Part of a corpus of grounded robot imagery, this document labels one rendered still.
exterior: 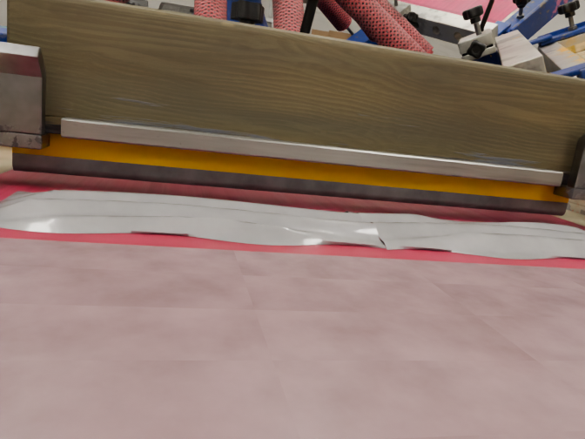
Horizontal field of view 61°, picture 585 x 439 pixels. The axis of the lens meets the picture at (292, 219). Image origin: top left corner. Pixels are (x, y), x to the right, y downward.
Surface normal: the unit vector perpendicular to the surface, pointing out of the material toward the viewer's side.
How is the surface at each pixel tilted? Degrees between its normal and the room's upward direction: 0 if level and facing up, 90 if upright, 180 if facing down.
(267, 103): 75
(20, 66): 120
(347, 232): 18
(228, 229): 27
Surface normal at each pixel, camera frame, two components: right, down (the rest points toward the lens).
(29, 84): 0.22, 0.24
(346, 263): 0.12, -0.97
